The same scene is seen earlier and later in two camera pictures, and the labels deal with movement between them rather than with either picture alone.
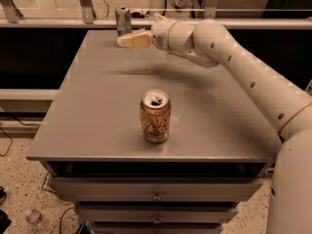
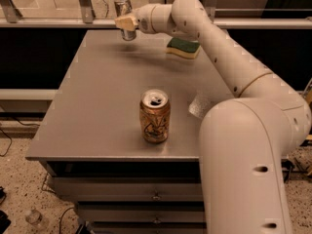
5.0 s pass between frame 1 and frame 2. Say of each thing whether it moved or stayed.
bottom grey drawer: stayed
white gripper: moved
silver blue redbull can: moved
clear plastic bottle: stayed
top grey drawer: stayed
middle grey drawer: stayed
